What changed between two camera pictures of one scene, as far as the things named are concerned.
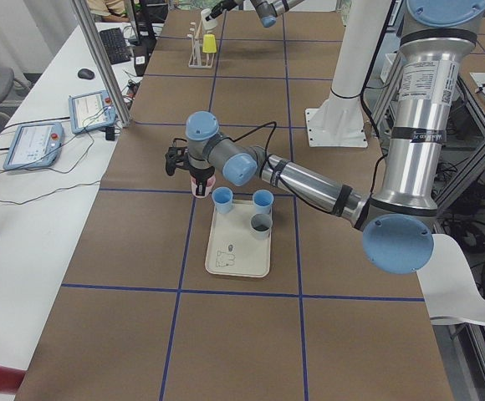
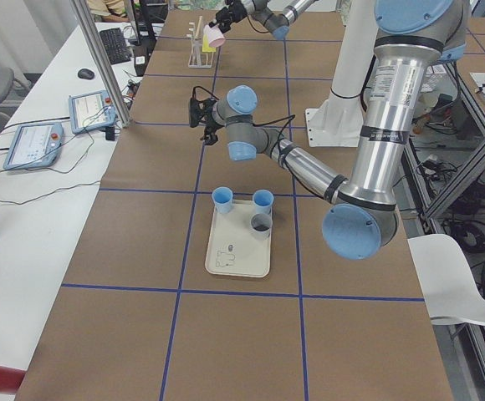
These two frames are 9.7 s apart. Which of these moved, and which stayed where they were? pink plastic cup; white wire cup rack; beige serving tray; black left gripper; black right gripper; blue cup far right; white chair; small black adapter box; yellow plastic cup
Moved: pink plastic cup; black left gripper; black right gripper
Stayed: blue cup far right; beige serving tray; small black adapter box; yellow plastic cup; white wire cup rack; white chair
